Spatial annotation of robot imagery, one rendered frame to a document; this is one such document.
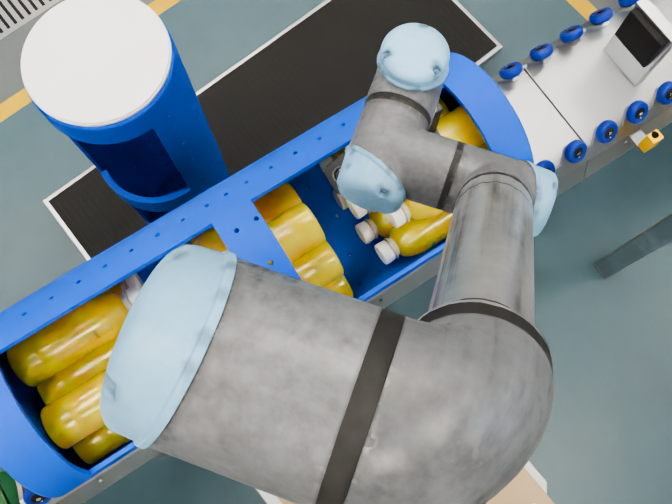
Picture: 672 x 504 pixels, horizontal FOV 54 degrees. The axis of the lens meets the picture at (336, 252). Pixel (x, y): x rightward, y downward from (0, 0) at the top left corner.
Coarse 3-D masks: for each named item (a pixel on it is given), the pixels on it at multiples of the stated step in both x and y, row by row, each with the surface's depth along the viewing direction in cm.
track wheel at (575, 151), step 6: (570, 144) 124; (576, 144) 124; (582, 144) 124; (570, 150) 124; (576, 150) 124; (582, 150) 125; (564, 156) 126; (570, 156) 124; (576, 156) 125; (582, 156) 126; (570, 162) 126; (576, 162) 126
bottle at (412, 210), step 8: (408, 200) 105; (400, 208) 106; (408, 208) 106; (416, 208) 105; (424, 208) 105; (432, 208) 105; (408, 216) 106; (416, 216) 106; (424, 216) 106; (432, 216) 107
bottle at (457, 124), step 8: (456, 112) 103; (464, 112) 103; (440, 120) 103; (448, 120) 102; (456, 120) 102; (464, 120) 102; (440, 128) 102; (448, 128) 101; (456, 128) 101; (464, 128) 102; (472, 128) 102; (448, 136) 101; (456, 136) 101; (464, 136) 102; (472, 136) 102; (480, 136) 103; (472, 144) 103; (480, 144) 104
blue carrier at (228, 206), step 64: (320, 128) 102; (512, 128) 99; (256, 192) 96; (320, 192) 121; (128, 256) 95; (256, 256) 92; (0, 320) 94; (0, 384) 88; (0, 448) 87; (128, 448) 98
